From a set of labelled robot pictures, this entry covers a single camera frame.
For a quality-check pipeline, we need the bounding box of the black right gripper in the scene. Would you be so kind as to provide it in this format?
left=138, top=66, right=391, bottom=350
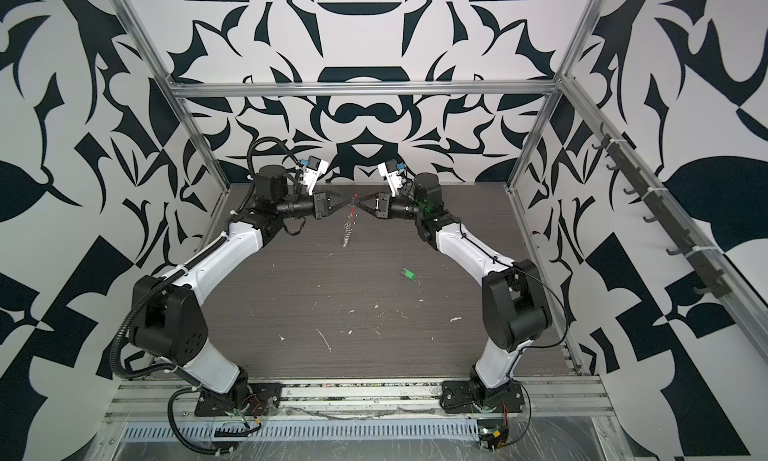
left=357, top=194, right=429, bottom=225

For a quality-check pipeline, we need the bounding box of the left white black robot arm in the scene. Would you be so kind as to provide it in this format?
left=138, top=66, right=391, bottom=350
left=110, top=157, right=346, bottom=414

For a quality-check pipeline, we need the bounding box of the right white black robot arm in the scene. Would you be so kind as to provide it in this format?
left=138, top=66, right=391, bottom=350
left=353, top=173, right=552, bottom=414

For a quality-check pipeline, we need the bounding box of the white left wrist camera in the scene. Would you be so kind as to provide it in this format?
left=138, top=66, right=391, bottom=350
left=300, top=156, right=330, bottom=196

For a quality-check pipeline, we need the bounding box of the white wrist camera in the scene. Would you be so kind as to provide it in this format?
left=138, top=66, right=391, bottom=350
left=377, top=159, right=408, bottom=196
left=300, top=156, right=330, bottom=196

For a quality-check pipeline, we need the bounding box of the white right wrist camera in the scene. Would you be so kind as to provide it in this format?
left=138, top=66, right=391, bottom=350
left=377, top=159, right=408, bottom=196

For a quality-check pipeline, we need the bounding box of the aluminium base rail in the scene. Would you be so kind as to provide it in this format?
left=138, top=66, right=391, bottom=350
left=96, top=377, right=618, bottom=449

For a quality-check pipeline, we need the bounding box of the black wall hook rail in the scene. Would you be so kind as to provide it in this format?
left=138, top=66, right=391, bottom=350
left=593, top=125, right=735, bottom=299

